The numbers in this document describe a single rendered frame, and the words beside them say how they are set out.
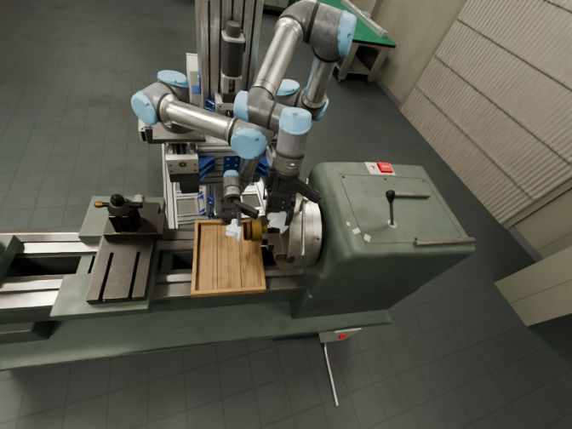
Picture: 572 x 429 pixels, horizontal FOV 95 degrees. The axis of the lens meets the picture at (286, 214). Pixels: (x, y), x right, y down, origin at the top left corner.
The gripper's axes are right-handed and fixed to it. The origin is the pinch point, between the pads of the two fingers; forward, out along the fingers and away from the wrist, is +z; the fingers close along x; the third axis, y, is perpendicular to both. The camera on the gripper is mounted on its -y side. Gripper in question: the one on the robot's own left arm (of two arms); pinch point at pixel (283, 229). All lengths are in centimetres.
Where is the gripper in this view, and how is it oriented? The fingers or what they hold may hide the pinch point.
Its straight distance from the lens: 81.9
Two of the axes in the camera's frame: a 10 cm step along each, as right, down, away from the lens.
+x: 2.2, 5.5, -8.1
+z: -1.5, 8.4, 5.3
